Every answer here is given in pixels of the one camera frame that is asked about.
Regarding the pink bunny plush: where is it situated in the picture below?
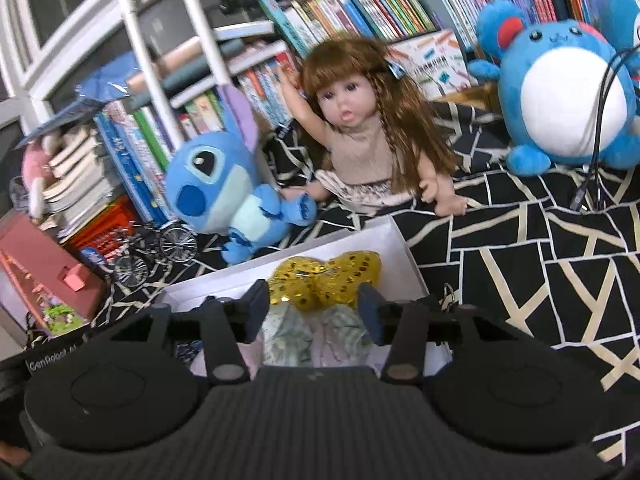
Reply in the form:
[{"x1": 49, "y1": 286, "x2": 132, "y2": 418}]
[{"x1": 20, "y1": 132, "x2": 66, "y2": 221}]

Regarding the white metal frame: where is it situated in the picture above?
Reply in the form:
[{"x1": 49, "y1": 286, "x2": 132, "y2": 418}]
[{"x1": 0, "y1": 0, "x2": 281, "y2": 148}]

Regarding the row of tall thin books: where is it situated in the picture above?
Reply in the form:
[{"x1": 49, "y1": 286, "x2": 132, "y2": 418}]
[{"x1": 92, "y1": 100, "x2": 173, "y2": 226}]

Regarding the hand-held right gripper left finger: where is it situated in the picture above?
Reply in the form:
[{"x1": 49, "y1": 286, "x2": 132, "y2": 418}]
[{"x1": 107, "y1": 279, "x2": 272, "y2": 386}]

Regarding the white cardboard box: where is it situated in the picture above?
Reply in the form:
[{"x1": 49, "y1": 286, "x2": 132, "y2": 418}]
[{"x1": 160, "y1": 216, "x2": 453, "y2": 376}]

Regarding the green patterned cloth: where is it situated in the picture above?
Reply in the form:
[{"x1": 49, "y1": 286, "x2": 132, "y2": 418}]
[{"x1": 300, "y1": 312, "x2": 371, "y2": 368}]

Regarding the blue alien plush toy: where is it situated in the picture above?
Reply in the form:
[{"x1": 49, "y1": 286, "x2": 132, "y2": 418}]
[{"x1": 164, "y1": 85, "x2": 318, "y2": 267}]

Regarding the black geometric pattern blanket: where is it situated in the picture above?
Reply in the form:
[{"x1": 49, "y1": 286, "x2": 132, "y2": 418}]
[{"x1": 95, "y1": 97, "x2": 640, "y2": 480}]

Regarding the brown-haired baby doll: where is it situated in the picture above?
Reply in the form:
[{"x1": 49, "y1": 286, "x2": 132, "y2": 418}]
[{"x1": 277, "y1": 37, "x2": 468, "y2": 217}]

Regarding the miniature metal bicycle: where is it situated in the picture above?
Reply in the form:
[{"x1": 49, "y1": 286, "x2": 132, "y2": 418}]
[{"x1": 112, "y1": 221, "x2": 199, "y2": 288}]

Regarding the green striped cloth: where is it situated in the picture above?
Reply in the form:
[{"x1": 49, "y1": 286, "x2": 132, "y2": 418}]
[{"x1": 325, "y1": 307, "x2": 375, "y2": 347}]

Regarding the black cable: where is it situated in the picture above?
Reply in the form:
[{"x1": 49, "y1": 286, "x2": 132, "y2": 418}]
[
  {"x1": 570, "y1": 45, "x2": 640, "y2": 212},
  {"x1": 590, "y1": 55, "x2": 640, "y2": 211}
]

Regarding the blue robot cat plush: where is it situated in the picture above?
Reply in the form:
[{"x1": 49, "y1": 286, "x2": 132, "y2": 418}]
[{"x1": 597, "y1": 0, "x2": 640, "y2": 56}]

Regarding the stack of paperback books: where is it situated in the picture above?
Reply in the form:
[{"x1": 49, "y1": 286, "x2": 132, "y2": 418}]
[{"x1": 40, "y1": 125, "x2": 121, "y2": 238}]

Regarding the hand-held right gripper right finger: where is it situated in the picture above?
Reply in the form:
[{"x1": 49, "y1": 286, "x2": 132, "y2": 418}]
[{"x1": 356, "y1": 282, "x2": 523, "y2": 386}]

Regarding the small blue packet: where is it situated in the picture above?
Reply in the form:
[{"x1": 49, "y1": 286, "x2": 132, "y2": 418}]
[{"x1": 80, "y1": 245, "x2": 108, "y2": 267}]

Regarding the red plastic basket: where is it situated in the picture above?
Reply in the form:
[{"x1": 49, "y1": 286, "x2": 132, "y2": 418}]
[{"x1": 62, "y1": 195, "x2": 143, "y2": 266}]

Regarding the gold sequin heart pillow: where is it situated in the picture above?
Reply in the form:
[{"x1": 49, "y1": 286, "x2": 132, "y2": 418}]
[{"x1": 267, "y1": 252, "x2": 383, "y2": 313}]

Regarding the round blue mouse plush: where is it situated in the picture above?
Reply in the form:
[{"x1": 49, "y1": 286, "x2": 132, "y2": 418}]
[{"x1": 467, "y1": 0, "x2": 640, "y2": 177}]

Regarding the pink toy house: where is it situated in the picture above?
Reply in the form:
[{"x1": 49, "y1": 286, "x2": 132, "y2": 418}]
[{"x1": 0, "y1": 210, "x2": 108, "y2": 336}]

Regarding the row of colourful paperback books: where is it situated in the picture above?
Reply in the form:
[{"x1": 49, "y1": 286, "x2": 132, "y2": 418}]
[{"x1": 175, "y1": 0, "x2": 438, "y2": 143}]

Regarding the white illustrated box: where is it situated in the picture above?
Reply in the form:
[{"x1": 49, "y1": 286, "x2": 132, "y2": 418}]
[{"x1": 385, "y1": 30, "x2": 478, "y2": 101}]

